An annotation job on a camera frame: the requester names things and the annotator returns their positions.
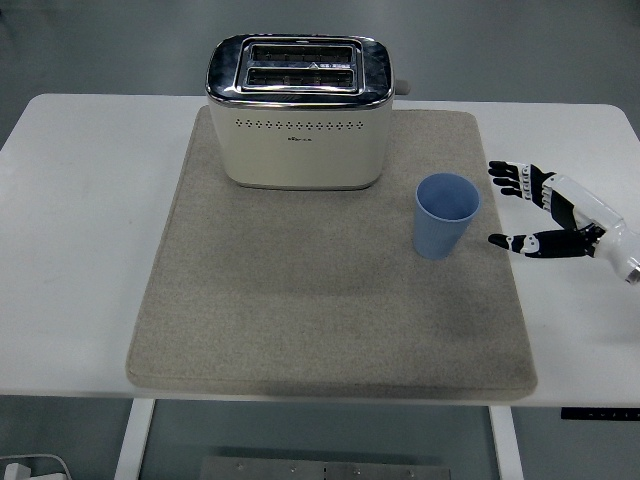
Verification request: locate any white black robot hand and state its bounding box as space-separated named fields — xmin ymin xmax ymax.
xmin=487 ymin=159 xmax=640 ymax=284

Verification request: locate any cream chrome two-slot toaster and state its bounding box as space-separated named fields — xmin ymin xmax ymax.
xmin=205 ymin=33 xmax=415 ymax=191

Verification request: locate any black table control panel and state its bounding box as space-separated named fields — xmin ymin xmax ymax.
xmin=560 ymin=407 xmax=640 ymax=421

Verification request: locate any beige felt table mat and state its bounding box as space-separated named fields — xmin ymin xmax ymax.
xmin=124 ymin=107 xmax=539 ymax=401

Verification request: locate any white cable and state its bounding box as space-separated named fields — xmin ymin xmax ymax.
xmin=0 ymin=452 xmax=74 ymax=480

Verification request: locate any grey metal plate with screws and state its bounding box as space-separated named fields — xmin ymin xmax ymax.
xmin=199 ymin=455 xmax=454 ymax=480

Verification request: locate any white table leg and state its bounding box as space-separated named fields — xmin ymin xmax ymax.
xmin=113 ymin=398 xmax=156 ymax=480
xmin=488 ymin=405 xmax=525 ymax=480

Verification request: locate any blue ribbed plastic cup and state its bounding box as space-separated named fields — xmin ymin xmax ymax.
xmin=412 ymin=172 xmax=481 ymax=261

